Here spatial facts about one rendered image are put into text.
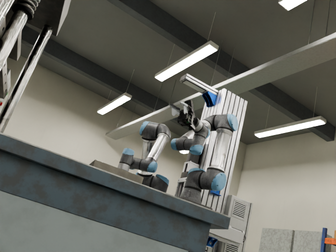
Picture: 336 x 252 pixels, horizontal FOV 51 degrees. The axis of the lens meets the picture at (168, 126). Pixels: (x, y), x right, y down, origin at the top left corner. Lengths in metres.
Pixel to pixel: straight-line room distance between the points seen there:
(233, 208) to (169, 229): 1.65
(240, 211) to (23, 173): 1.98
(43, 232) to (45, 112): 8.11
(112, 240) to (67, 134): 8.12
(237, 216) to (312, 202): 5.36
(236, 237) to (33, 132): 7.08
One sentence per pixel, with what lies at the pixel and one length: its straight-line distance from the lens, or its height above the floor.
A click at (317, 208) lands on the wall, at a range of 7.85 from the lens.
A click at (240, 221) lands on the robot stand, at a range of 2.71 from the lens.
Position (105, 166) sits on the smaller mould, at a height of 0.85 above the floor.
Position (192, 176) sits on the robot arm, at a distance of 2.34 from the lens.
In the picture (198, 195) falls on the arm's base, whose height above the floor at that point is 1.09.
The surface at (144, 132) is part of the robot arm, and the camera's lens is 2.68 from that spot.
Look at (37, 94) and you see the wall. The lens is 9.09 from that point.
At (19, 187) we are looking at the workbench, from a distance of 0.95.
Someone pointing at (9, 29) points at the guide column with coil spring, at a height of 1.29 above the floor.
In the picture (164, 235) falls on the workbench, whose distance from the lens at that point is 1.03.
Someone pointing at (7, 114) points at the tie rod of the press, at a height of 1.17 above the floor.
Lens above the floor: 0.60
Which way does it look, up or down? 22 degrees up
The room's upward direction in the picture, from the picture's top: 16 degrees clockwise
